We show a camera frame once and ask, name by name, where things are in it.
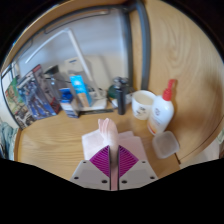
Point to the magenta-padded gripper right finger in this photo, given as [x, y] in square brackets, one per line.
[138, 173]

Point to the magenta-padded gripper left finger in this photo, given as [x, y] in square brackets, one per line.
[88, 173]

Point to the pink towel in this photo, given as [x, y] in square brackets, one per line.
[110, 133]

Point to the small clear plastic container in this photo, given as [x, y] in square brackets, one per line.
[165, 144]

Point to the white pump bottle red nozzle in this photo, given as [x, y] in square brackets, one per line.
[161, 113]

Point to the white mug with face print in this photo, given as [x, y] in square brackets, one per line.
[142, 105]

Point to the small dark blue box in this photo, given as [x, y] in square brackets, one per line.
[69, 105]

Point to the black cylindrical shaver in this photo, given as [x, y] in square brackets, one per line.
[121, 98]

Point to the light blue tall package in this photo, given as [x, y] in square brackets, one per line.
[80, 90]

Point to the dark green round tin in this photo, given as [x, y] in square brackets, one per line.
[112, 90]

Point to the bed with teal bedding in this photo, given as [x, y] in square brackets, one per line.
[6, 140]

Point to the green patterned cloth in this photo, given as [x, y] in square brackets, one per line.
[220, 136]

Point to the blue robot model kit box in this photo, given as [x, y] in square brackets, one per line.
[35, 96]

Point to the clear bottle with black cap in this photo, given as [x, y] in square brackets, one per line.
[55, 81]

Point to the green toy box tree figure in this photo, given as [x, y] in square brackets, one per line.
[15, 100]

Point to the white box with blue label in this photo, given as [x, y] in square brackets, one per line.
[75, 65]

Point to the white desk lamp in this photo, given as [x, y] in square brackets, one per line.
[80, 53]

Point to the grey metal desk frame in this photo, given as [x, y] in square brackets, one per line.
[145, 43]

